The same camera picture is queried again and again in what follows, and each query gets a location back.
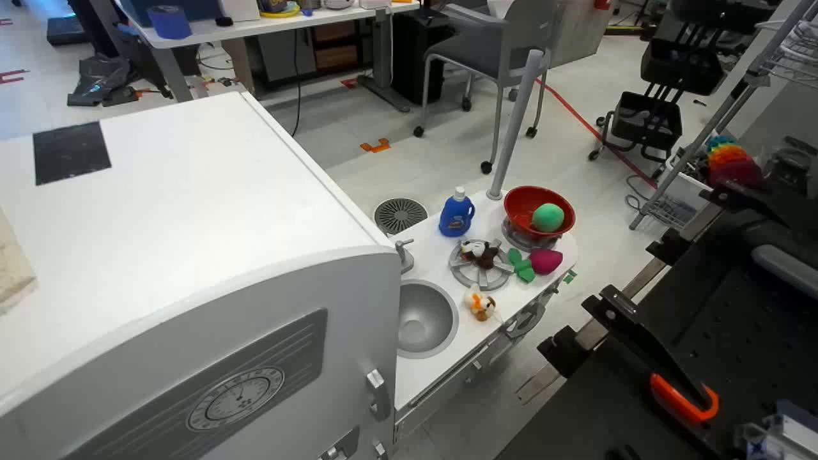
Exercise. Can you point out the rainbow stacking toy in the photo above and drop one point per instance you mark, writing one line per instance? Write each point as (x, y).
(731, 161)

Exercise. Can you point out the grey office chair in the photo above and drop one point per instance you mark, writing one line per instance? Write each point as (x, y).
(487, 38)

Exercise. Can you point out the orange toy food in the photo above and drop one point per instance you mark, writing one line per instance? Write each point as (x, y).
(480, 304)

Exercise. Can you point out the brown and white toy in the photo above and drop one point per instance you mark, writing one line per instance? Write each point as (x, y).
(479, 254)

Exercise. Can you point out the grey toy stove grate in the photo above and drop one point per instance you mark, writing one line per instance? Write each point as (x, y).
(462, 275)

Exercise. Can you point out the green ball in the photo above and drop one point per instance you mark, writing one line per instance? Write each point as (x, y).
(547, 219)

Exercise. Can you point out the black wheeled cart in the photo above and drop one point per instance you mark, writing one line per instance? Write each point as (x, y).
(655, 118)

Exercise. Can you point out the blue cup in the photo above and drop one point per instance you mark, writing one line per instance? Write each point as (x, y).
(456, 219)

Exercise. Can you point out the grey toy sink bowl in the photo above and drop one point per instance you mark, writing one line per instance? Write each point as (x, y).
(425, 319)

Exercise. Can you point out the grey round burner disc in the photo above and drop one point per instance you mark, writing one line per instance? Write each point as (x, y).
(399, 216)

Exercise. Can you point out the black square panel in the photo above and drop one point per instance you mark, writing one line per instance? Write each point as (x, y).
(71, 151)

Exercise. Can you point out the beige cloth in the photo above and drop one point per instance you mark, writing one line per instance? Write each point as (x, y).
(11, 268)

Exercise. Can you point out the red plastic bowl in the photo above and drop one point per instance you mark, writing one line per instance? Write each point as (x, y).
(521, 207)

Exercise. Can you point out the white toy kitchen cabinet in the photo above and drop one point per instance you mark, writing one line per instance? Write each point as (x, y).
(186, 257)

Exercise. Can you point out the white desk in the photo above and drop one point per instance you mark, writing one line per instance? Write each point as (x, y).
(257, 27)

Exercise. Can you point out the white toy kitchen counter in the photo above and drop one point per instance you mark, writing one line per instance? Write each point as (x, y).
(434, 365)

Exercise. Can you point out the green toy food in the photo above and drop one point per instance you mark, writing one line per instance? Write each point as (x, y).
(520, 266)

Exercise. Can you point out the black bag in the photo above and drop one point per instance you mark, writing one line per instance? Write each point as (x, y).
(101, 79)

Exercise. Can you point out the pink toy food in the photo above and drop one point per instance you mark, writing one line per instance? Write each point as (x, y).
(546, 261)

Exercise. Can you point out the metal tripod leg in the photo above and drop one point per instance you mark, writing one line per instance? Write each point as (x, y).
(723, 102)

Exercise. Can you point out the wooden drawer unit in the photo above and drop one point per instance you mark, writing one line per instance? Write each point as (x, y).
(336, 47)

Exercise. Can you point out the white box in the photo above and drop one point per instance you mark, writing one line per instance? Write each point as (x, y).
(686, 198)

